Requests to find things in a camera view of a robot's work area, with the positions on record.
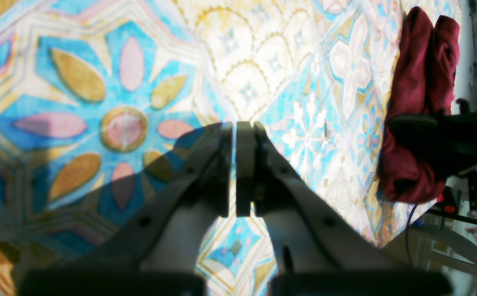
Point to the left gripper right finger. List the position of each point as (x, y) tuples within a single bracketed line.
[(317, 252)]

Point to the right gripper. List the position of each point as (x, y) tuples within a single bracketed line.
[(402, 165)]

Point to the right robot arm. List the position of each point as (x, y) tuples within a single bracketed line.
[(446, 143)]

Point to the maroon t-shirt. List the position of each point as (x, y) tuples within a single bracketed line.
[(423, 83)]

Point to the patterned tablecloth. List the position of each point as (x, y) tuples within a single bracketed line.
[(95, 93)]

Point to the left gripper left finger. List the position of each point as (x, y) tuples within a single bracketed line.
[(155, 253)]

